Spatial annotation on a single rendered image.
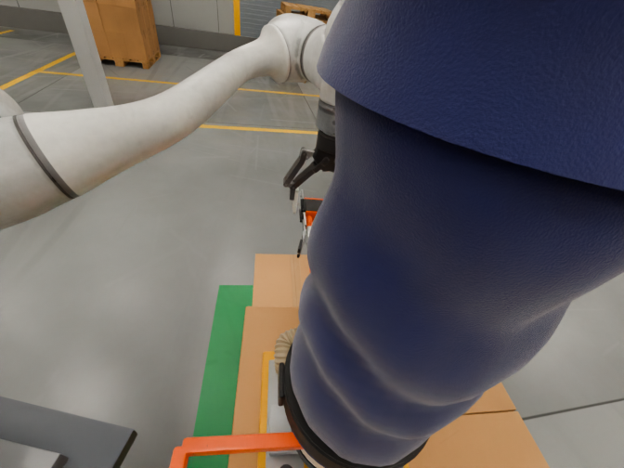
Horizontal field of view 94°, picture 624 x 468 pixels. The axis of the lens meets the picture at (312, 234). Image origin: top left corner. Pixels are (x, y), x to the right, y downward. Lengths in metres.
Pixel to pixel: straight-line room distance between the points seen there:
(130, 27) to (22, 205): 6.81
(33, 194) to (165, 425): 1.46
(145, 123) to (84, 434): 0.79
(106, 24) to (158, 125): 6.88
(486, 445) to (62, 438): 1.24
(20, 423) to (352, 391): 0.92
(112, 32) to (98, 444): 6.86
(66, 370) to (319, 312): 1.85
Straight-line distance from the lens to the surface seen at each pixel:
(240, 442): 0.57
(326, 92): 0.59
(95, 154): 0.42
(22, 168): 0.42
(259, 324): 0.81
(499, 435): 1.39
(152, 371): 1.88
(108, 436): 0.99
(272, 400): 0.71
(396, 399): 0.30
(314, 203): 0.96
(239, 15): 9.47
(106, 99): 3.38
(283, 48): 0.64
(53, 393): 2.02
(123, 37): 7.26
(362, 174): 0.17
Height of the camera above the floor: 1.64
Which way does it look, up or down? 40 degrees down
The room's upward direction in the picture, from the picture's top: 10 degrees clockwise
